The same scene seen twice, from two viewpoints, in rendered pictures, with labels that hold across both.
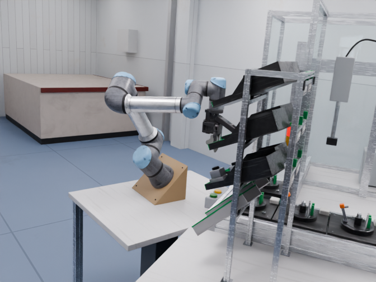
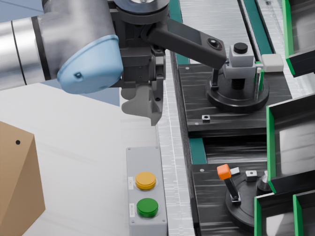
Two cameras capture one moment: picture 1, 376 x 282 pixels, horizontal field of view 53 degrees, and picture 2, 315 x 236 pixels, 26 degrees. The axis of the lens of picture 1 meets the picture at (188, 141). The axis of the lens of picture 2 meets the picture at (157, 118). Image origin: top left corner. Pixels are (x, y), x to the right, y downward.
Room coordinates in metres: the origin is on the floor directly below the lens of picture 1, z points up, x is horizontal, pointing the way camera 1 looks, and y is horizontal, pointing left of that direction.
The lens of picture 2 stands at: (1.09, 0.21, 1.89)
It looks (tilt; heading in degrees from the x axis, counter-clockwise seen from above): 40 degrees down; 334
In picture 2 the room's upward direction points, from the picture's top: straight up
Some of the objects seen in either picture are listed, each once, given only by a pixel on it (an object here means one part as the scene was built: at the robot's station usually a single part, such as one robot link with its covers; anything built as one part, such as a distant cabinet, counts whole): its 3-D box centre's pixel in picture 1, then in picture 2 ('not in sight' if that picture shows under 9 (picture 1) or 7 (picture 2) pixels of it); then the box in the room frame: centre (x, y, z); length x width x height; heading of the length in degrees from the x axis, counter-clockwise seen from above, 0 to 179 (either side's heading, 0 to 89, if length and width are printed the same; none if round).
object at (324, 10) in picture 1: (308, 99); not in sight; (2.15, -0.67, 1.48); 0.61 x 0.03 x 1.03; 158
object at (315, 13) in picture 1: (301, 108); not in sight; (1.89, -0.56, 1.46); 0.03 x 0.03 x 1.00; 68
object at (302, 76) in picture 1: (269, 174); not in sight; (1.38, -0.33, 1.26); 0.36 x 0.21 x 0.80; 158
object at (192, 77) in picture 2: (266, 186); (236, 96); (2.08, -0.48, 0.96); 0.24 x 0.24 x 0.02; 68
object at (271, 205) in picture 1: (252, 196); (265, 190); (1.77, -0.34, 1.01); 0.24 x 0.24 x 0.13; 68
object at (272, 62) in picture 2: not in sight; (272, 65); (2.13, -0.61, 0.97); 0.05 x 0.05 x 0.04; 68
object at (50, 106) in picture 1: (72, 103); not in sight; (7.50, 2.38, 0.47); 2.47 x 2.00 x 0.95; 39
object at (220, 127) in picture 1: (213, 121); (137, 40); (1.81, -0.12, 1.37); 0.09 x 0.08 x 0.12; 67
